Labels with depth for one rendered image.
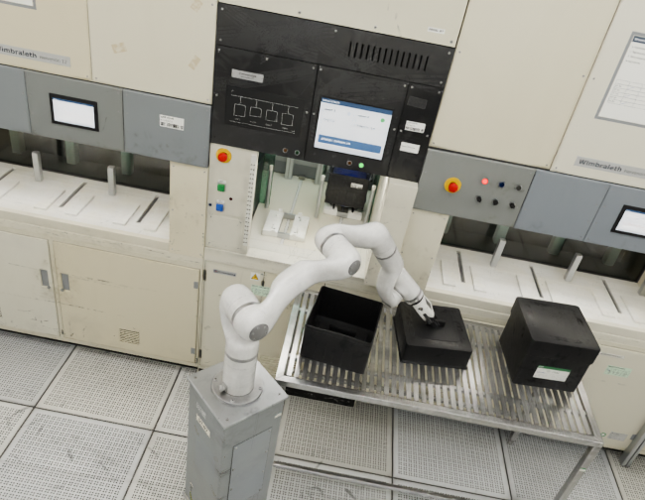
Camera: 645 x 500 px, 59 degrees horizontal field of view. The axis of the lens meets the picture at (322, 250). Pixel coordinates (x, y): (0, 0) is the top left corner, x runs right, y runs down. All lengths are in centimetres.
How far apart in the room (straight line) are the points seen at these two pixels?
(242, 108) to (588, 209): 147
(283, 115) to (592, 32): 116
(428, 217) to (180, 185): 109
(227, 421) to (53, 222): 137
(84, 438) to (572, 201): 245
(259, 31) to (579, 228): 152
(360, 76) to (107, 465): 205
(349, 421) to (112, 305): 138
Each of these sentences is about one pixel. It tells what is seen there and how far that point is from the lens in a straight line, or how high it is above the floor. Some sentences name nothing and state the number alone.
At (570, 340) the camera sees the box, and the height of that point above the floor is 101.
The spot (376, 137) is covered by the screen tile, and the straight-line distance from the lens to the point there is 236.
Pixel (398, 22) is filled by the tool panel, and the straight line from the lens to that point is 223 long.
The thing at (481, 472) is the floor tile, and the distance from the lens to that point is 326.
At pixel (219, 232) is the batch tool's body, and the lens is 269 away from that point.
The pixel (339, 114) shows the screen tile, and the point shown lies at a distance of 233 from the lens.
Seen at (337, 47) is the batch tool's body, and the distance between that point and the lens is 226.
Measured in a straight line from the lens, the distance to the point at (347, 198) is 307.
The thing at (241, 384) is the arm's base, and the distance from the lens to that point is 216.
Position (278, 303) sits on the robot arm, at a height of 119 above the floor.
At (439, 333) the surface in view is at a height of 86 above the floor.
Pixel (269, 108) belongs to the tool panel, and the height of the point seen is 159.
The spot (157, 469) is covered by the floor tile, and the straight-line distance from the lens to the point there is 296.
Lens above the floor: 243
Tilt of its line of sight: 34 degrees down
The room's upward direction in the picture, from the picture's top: 11 degrees clockwise
